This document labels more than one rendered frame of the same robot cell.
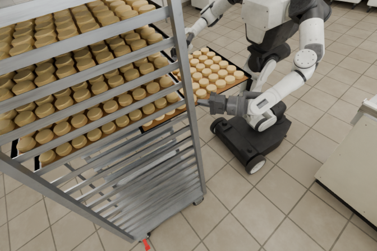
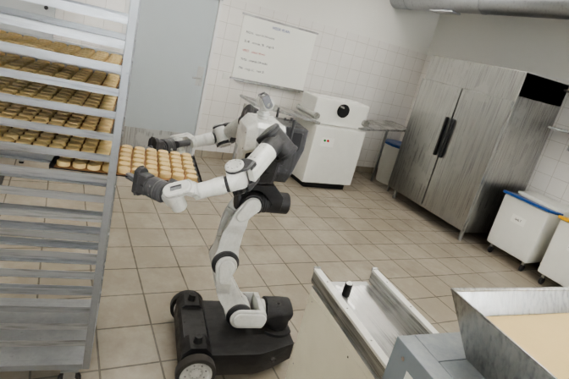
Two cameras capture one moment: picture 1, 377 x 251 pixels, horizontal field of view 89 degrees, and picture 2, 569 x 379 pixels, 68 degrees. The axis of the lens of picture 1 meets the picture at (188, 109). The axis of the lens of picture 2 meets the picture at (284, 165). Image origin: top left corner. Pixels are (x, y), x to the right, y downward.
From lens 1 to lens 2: 1.23 m
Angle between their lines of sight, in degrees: 31
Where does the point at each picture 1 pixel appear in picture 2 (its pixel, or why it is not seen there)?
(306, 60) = (232, 166)
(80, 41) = (47, 54)
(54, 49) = (28, 50)
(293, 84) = (213, 184)
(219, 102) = (142, 176)
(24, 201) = not seen: outside the picture
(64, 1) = (53, 30)
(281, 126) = (273, 340)
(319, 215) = not seen: outside the picture
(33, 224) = not seen: outside the picture
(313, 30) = (258, 151)
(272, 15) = (249, 138)
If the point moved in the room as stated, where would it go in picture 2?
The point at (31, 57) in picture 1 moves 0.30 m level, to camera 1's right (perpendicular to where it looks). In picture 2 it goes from (11, 47) to (92, 68)
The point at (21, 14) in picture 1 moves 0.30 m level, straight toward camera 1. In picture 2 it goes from (24, 24) to (19, 33)
